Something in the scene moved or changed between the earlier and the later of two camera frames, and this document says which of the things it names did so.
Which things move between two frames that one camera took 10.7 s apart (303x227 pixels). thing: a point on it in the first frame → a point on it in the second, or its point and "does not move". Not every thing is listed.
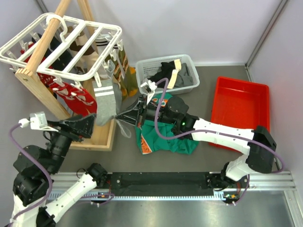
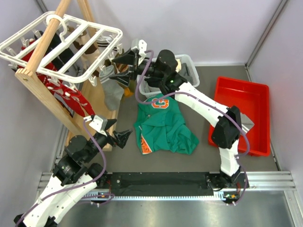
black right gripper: [131, 115] → [129, 58]
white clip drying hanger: [65, 46] does not move
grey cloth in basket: [183, 78] does not move
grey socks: [117, 96] → [246, 123]
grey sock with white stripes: [105, 108] → [113, 90]
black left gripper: [77, 127] → [122, 137]
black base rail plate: [161, 184] does not move
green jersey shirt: [149, 142] does not move
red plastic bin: [240, 103] does not move
